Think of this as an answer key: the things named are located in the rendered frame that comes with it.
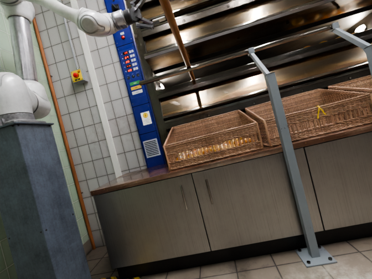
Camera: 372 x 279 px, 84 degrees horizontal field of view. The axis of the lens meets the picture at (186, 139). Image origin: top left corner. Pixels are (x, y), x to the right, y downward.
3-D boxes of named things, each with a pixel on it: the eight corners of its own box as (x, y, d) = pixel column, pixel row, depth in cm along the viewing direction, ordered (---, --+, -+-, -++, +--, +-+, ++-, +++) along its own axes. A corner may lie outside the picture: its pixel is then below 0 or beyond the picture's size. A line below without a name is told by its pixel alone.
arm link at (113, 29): (122, 31, 121) (115, 32, 110) (98, 40, 123) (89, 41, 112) (114, 11, 116) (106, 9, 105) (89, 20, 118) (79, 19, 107)
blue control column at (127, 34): (188, 180, 362) (158, 61, 359) (197, 177, 360) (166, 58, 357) (164, 235, 170) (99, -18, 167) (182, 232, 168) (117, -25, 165)
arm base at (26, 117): (-28, 133, 90) (-32, 120, 90) (20, 132, 112) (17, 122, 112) (5, 122, 87) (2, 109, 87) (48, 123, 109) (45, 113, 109)
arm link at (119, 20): (121, 33, 119) (130, 30, 118) (114, 25, 110) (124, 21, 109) (117, 17, 119) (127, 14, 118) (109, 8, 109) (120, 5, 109)
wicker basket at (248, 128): (179, 160, 167) (170, 127, 167) (248, 143, 161) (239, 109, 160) (168, 171, 119) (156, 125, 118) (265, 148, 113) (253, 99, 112)
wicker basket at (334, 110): (252, 142, 160) (243, 108, 160) (327, 124, 153) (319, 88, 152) (269, 148, 112) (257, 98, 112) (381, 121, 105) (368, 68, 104)
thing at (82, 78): (78, 85, 176) (75, 73, 176) (88, 82, 175) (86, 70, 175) (72, 83, 169) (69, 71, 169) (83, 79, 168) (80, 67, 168)
